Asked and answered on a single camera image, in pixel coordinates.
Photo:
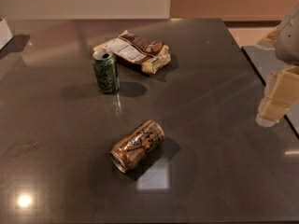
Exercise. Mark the green soda can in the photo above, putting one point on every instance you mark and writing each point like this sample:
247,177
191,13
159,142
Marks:
106,71

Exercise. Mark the orange soda can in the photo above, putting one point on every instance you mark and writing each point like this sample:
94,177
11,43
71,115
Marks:
137,145

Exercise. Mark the white box at left edge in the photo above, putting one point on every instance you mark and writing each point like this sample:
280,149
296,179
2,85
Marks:
5,33

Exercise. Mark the dark side table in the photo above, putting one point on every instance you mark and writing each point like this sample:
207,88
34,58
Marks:
263,63

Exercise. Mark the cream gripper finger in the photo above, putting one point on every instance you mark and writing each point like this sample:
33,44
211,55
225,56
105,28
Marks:
280,94

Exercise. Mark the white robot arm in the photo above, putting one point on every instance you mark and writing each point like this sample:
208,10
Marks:
284,39

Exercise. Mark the brown white snack bag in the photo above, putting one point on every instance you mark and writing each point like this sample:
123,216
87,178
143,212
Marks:
138,53

